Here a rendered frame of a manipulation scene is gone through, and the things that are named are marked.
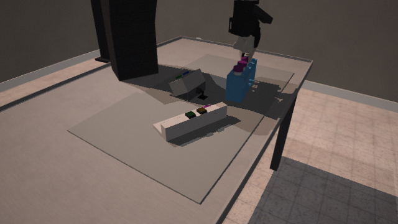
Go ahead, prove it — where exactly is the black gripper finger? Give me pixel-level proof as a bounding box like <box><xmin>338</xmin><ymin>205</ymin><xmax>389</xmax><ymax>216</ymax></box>
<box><xmin>233</xmin><ymin>36</ymin><xmax>247</xmax><ymax>58</ymax></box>
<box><xmin>243</xmin><ymin>27</ymin><xmax>261</xmax><ymax>63</ymax></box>

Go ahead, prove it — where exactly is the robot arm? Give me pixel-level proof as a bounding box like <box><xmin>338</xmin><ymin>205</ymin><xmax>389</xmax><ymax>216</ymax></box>
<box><xmin>252</xmin><ymin>5</ymin><xmax>273</xmax><ymax>24</ymax></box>

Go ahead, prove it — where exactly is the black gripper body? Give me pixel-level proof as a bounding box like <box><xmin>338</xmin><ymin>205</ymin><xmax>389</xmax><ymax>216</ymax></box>
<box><xmin>229</xmin><ymin>0</ymin><xmax>260</xmax><ymax>37</ymax></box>

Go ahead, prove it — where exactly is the grey flat mat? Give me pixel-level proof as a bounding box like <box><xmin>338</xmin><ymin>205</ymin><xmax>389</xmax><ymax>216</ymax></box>
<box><xmin>67</xmin><ymin>54</ymin><xmax>294</xmax><ymax>204</ymax></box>

